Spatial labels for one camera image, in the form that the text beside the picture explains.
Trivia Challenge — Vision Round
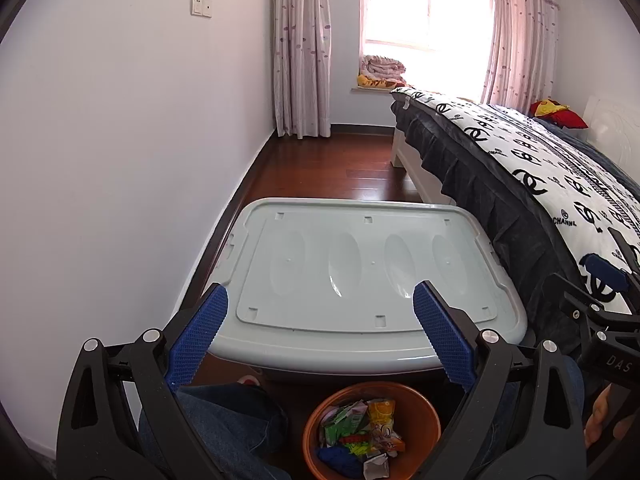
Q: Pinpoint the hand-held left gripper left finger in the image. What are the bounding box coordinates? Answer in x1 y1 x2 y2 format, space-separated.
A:
57 282 229 480

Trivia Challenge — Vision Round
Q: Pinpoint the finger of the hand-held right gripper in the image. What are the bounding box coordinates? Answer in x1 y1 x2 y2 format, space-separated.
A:
552 254 640 342
609 227 640 275

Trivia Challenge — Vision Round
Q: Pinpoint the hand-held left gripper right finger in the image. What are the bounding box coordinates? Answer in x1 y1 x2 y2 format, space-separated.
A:
412 281 586 480

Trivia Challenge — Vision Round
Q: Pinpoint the orange plastic bin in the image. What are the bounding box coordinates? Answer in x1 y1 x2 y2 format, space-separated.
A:
302 381 442 480

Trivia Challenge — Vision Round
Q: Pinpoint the green pink plastic bag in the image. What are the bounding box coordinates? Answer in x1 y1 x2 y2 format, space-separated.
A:
320 400 373 448

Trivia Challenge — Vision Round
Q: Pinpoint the person's right hand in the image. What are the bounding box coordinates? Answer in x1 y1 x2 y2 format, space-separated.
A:
584 384 640 450

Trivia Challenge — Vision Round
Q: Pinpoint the dark blue bedsheet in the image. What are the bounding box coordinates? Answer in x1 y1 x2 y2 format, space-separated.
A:
542 112 640 186

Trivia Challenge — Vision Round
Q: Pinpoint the grey plastic storage lid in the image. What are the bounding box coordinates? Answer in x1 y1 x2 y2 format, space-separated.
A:
202 197 528 386

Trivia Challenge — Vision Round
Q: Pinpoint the white headboard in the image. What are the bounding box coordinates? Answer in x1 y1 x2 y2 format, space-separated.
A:
582 95 640 171

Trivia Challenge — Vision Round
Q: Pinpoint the white black printed blanket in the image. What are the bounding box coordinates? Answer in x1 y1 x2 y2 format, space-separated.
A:
392 87 640 313

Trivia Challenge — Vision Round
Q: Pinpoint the bed with black skirt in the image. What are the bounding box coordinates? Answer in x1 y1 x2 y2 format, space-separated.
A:
389 86 640 361

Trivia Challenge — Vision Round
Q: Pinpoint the red yellow pillow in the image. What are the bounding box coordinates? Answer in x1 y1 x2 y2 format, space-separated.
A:
529 99 590 130

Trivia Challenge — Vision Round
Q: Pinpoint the yellow plush toy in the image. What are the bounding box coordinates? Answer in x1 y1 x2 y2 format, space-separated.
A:
356 74 408 91

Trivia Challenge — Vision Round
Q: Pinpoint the folded pink quilt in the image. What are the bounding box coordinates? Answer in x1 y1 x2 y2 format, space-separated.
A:
359 54 407 80

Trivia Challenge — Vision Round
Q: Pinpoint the bright window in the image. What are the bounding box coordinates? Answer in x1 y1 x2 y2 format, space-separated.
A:
361 0 496 53

